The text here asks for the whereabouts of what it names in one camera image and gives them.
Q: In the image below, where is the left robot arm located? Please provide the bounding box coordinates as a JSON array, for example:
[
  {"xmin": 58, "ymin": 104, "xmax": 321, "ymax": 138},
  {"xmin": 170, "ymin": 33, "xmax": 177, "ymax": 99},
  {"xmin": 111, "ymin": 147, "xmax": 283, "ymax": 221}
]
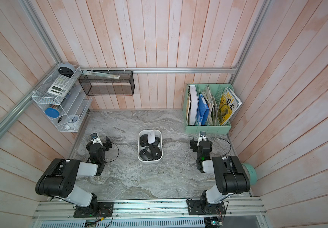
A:
[{"xmin": 35, "ymin": 133, "xmax": 112, "ymax": 216}]

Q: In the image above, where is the green plastic file organizer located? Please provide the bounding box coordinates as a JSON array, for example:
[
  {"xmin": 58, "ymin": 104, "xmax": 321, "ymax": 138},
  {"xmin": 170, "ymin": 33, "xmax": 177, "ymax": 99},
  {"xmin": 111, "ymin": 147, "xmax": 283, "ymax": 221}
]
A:
[{"xmin": 183, "ymin": 84, "xmax": 234, "ymax": 135}]

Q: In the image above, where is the green round alarm clock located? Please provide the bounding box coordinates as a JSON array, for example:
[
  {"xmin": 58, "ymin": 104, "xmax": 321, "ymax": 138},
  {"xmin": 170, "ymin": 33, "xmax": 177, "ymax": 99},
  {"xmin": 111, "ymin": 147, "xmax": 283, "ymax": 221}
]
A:
[{"xmin": 242, "ymin": 163, "xmax": 258, "ymax": 185}]

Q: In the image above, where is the white mouse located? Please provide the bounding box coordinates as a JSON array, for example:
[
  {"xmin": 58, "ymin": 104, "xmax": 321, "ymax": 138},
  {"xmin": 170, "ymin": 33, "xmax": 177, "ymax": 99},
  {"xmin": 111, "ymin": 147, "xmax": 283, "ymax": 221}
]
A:
[{"xmin": 147, "ymin": 130, "xmax": 155, "ymax": 144}]

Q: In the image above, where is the aluminium front rail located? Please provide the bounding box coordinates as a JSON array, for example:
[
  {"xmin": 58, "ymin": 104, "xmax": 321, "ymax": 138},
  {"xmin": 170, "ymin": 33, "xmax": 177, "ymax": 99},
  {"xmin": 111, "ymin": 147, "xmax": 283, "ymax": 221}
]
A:
[{"xmin": 32, "ymin": 196, "xmax": 267, "ymax": 221}]

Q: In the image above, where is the white storage box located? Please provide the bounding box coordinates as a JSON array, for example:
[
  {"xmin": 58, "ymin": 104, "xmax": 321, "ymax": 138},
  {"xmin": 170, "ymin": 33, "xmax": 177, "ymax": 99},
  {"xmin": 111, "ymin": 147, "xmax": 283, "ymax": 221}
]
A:
[{"xmin": 137, "ymin": 129, "xmax": 163, "ymax": 164}]

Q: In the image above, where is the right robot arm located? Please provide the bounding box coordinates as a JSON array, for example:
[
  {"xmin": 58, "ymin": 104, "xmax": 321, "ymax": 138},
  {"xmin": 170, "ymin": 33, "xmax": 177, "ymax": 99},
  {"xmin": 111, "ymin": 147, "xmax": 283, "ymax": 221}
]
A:
[{"xmin": 189, "ymin": 138, "xmax": 250, "ymax": 213}]

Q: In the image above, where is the white calculator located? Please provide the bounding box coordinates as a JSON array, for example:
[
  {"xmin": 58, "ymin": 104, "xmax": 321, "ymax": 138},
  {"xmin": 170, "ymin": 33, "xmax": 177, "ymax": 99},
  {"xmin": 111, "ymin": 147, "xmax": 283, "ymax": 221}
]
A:
[{"xmin": 47, "ymin": 75, "xmax": 74, "ymax": 97}]

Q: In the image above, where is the blue binder folder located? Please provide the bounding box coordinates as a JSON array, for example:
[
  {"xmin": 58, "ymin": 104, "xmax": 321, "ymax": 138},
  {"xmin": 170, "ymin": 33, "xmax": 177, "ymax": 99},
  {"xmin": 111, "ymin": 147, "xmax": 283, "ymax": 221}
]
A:
[{"xmin": 196, "ymin": 93, "xmax": 209, "ymax": 125}]

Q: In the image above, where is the ruler on basket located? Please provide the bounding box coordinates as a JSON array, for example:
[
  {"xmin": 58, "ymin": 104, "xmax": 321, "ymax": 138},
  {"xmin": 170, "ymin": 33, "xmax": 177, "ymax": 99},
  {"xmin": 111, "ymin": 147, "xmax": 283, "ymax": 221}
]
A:
[{"xmin": 82, "ymin": 70, "xmax": 120, "ymax": 79}]

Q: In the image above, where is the beige book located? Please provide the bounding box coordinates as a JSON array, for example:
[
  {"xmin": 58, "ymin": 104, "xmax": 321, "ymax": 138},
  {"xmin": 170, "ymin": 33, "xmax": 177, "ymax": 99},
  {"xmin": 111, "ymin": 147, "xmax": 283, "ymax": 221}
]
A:
[{"xmin": 186, "ymin": 90, "xmax": 191, "ymax": 125}]

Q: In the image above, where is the white book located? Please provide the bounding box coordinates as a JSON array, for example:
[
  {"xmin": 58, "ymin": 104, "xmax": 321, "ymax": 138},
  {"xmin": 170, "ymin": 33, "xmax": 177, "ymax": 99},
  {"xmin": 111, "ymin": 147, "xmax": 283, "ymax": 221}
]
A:
[{"xmin": 188, "ymin": 85, "xmax": 198, "ymax": 125}]

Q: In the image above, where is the blue lid jar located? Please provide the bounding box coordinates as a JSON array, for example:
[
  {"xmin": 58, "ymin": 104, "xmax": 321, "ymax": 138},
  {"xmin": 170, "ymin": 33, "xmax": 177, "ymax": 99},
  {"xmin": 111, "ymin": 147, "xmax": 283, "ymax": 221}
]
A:
[{"xmin": 44, "ymin": 105, "xmax": 60, "ymax": 118}]

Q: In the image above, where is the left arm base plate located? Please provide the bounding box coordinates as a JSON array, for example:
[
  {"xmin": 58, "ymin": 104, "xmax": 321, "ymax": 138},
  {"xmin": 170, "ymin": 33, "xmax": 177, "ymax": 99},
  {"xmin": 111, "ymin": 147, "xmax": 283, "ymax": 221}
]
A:
[{"xmin": 73, "ymin": 202, "xmax": 114, "ymax": 218}]

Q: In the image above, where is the yellow cover magazine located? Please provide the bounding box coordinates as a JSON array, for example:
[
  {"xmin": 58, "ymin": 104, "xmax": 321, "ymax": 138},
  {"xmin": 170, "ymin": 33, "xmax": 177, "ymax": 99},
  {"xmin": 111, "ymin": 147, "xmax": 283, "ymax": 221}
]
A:
[{"xmin": 217, "ymin": 87, "xmax": 242, "ymax": 126}]

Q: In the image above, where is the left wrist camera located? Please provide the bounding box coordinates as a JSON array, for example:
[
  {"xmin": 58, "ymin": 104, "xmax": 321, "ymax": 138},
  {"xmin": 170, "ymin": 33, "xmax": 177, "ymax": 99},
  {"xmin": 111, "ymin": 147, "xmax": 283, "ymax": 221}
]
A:
[{"xmin": 90, "ymin": 133, "xmax": 102, "ymax": 145}]

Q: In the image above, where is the round grey speaker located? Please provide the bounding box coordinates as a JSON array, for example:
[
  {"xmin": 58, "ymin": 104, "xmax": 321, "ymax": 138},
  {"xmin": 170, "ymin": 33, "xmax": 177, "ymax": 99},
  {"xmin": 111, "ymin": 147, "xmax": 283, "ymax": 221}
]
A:
[{"xmin": 58, "ymin": 63, "xmax": 76, "ymax": 78}]

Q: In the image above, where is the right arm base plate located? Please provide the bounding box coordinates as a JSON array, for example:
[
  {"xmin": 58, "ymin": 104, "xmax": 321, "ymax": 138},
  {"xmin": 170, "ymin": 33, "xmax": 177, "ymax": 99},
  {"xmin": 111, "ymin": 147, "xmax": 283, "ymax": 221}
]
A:
[{"xmin": 186, "ymin": 199, "xmax": 227, "ymax": 215}]

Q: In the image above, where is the black wire basket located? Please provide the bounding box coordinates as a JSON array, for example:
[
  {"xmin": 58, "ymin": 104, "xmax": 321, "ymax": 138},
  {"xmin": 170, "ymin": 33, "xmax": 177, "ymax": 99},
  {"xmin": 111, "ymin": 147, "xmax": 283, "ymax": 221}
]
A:
[{"xmin": 78, "ymin": 70, "xmax": 135, "ymax": 96}]

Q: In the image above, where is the white wire shelf rack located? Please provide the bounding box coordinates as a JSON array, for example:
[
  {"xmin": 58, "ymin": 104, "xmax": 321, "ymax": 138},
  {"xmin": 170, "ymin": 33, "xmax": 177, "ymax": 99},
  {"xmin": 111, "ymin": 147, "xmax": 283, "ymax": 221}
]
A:
[{"xmin": 32, "ymin": 65, "xmax": 92, "ymax": 133}]

